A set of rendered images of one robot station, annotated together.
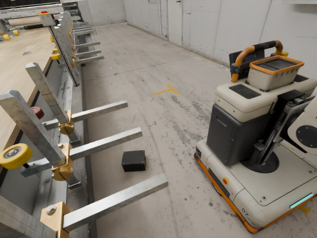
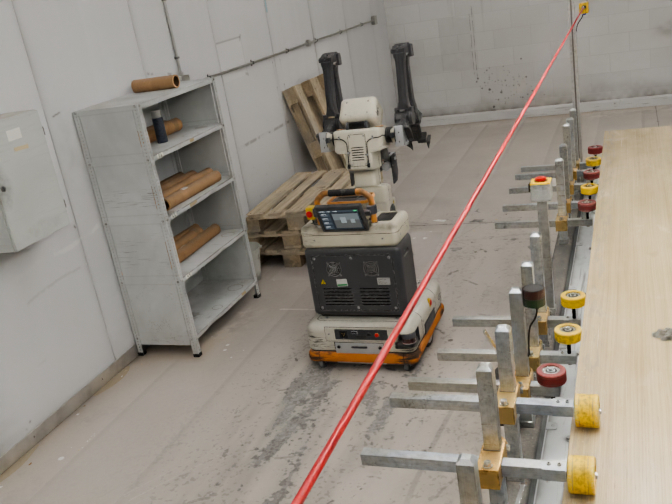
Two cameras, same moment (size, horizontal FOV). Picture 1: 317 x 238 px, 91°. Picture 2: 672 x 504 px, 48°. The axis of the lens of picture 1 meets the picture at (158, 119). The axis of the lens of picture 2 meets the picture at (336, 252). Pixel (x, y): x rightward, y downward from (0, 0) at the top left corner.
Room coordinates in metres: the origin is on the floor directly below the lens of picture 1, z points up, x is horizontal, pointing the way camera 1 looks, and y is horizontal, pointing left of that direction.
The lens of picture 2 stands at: (3.74, 1.86, 2.00)
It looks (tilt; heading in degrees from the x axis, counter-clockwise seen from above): 19 degrees down; 222
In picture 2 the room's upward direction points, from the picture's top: 10 degrees counter-clockwise
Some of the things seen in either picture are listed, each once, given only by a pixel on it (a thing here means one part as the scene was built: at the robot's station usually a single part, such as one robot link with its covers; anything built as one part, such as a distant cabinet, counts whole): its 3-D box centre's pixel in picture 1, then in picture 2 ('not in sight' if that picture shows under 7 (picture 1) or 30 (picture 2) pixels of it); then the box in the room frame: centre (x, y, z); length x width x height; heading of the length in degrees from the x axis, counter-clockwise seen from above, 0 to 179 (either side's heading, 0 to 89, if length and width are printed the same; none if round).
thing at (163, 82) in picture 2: not in sight; (155, 83); (0.79, -2.05, 1.59); 0.30 x 0.08 x 0.08; 109
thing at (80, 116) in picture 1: (85, 115); (542, 223); (0.65, 0.36, 0.81); 0.43 x 0.03 x 0.04; 109
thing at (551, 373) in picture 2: not in sight; (552, 386); (2.01, 1.02, 0.85); 0.08 x 0.08 x 0.11
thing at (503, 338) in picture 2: (70, 38); (510, 409); (2.24, 1.01, 0.91); 0.04 x 0.04 x 0.48; 19
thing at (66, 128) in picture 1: (67, 122); (562, 221); (0.60, 0.44, 0.81); 0.14 x 0.06 x 0.05; 19
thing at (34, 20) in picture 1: (43, 19); not in sight; (4.05, 2.21, 1.05); 1.43 x 0.12 x 0.12; 109
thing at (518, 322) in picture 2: (70, 43); (522, 364); (2.00, 0.92, 0.90); 0.04 x 0.04 x 0.48; 19
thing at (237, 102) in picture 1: (258, 115); (361, 255); (0.76, -0.65, 0.59); 0.55 x 0.34 x 0.83; 108
